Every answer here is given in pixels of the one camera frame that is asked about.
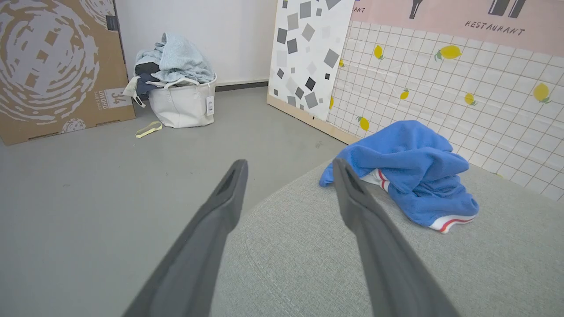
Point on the blue shirt with white sleeves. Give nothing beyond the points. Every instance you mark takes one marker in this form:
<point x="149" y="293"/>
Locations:
<point x="410" y="163"/>

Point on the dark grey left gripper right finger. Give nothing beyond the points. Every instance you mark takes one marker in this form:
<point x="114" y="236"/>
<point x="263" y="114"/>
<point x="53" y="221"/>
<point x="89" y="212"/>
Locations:
<point x="383" y="255"/>

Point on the pale yellow plastic scoop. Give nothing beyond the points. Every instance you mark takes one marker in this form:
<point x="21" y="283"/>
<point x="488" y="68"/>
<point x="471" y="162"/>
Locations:
<point x="150" y="129"/>

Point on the light blue towel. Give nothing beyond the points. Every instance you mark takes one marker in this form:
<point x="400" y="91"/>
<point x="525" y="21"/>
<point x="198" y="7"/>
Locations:
<point x="180" y="57"/>

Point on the dark navy garment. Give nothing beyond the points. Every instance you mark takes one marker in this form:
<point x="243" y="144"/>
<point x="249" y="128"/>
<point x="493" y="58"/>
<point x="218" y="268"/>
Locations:
<point x="147" y="69"/>

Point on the wooden mesh fence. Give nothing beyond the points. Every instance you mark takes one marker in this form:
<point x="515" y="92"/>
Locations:
<point x="440" y="97"/>

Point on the printed brown cardboard box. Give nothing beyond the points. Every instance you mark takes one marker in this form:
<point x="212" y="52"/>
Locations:
<point x="57" y="66"/>

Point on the white panel with grey squares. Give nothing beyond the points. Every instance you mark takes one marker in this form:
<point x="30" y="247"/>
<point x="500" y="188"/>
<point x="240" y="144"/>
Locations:
<point x="308" y="57"/>

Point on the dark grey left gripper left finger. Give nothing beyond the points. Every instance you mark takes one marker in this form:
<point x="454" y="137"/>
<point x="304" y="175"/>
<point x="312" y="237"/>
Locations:
<point x="198" y="246"/>

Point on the grey fabric ottoman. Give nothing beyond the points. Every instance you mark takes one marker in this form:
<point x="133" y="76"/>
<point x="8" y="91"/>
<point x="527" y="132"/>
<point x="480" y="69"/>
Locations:
<point x="299" y="264"/>

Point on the white paper hang tag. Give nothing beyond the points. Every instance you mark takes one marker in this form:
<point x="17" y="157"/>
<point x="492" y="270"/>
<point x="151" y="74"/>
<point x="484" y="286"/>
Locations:
<point x="210" y="105"/>

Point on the white fabric laundry basket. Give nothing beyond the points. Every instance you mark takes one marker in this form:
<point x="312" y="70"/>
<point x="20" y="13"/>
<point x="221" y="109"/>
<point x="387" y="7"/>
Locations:
<point x="180" y="105"/>

